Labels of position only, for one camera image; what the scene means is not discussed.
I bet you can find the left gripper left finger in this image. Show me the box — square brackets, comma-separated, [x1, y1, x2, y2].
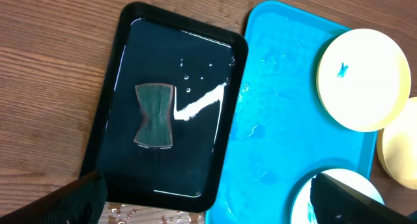
[1, 171, 108, 224]

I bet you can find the light blue plate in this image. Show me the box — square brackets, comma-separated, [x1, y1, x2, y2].
[290, 169, 384, 224]

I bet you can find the black plastic tray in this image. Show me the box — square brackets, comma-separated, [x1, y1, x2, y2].
[80, 2, 248, 212]

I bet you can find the teal plastic tray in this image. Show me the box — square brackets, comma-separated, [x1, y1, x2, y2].
[205, 1, 377, 224]

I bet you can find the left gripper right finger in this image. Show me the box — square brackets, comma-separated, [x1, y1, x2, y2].
[310, 173, 416, 224]

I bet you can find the yellow-green plate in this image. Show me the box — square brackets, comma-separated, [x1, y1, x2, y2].
[377, 97, 416, 189]
[316, 29, 411, 132]

